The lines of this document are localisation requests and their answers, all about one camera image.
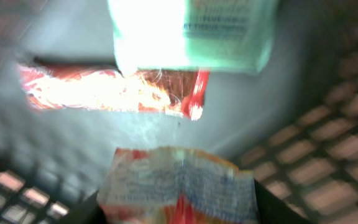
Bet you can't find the red chocolate bar wrapper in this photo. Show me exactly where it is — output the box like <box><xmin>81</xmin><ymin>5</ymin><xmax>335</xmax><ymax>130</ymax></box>
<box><xmin>17</xmin><ymin>64</ymin><xmax>209</xmax><ymax>121</ymax></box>

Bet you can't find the mint green snack packet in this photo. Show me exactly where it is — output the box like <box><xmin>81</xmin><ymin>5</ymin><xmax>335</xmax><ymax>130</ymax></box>
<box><xmin>108</xmin><ymin>0</ymin><xmax>279</xmax><ymax>75</ymax></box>

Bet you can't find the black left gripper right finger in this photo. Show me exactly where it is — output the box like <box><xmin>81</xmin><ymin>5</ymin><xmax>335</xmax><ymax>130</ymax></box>
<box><xmin>254</xmin><ymin>180</ymin><xmax>311</xmax><ymax>224</ymax></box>

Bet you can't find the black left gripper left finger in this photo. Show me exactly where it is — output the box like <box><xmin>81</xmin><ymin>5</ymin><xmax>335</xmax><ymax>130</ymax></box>
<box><xmin>61</xmin><ymin>191</ymin><xmax>106</xmax><ymax>224</ymax></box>

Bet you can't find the grey plastic shopping basket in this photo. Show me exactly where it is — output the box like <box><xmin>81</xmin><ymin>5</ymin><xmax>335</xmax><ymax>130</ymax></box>
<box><xmin>0</xmin><ymin>1</ymin><xmax>358</xmax><ymax>223</ymax></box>

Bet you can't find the orange tissue packet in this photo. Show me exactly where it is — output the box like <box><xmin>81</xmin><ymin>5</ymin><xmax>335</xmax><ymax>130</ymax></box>
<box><xmin>97</xmin><ymin>146</ymin><xmax>259</xmax><ymax>224</ymax></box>

